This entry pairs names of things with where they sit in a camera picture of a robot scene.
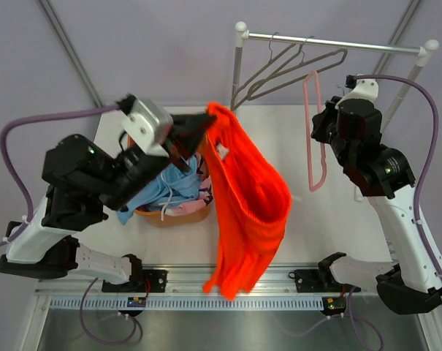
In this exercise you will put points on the white metal clothes rack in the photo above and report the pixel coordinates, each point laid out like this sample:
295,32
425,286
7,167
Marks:
314,47

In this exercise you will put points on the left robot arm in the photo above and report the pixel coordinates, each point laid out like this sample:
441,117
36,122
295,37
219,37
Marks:
84,182

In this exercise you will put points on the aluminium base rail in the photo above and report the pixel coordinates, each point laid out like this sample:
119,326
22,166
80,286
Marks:
199,279

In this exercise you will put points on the white slotted cable duct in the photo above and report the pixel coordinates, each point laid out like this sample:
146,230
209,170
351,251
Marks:
189,303

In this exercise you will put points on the pink navy patterned shorts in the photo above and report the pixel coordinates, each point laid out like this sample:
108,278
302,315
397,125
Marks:
205,194

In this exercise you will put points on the grey hanger of blue shorts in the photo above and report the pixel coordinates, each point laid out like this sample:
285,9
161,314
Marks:
294,63

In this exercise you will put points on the light blue mesh shorts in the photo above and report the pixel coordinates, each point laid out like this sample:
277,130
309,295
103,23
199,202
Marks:
169,189

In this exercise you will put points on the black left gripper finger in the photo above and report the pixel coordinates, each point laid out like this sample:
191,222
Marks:
181,149
189,124

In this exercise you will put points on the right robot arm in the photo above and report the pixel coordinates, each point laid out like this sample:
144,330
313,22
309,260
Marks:
412,285

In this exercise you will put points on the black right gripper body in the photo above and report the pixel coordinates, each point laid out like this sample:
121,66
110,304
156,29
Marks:
326,129

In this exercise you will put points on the orange mesh shorts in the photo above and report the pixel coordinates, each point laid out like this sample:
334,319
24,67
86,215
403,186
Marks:
252,199

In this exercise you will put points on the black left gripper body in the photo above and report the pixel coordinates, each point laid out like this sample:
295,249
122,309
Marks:
128,178

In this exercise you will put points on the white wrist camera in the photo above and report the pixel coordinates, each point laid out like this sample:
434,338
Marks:
146,123
360,88

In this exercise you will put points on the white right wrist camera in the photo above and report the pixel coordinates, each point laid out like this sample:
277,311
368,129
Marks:
360,88

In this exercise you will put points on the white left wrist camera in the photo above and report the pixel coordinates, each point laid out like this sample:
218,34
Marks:
146,123

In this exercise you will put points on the orange plastic tub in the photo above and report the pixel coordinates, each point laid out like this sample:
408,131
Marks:
161,219

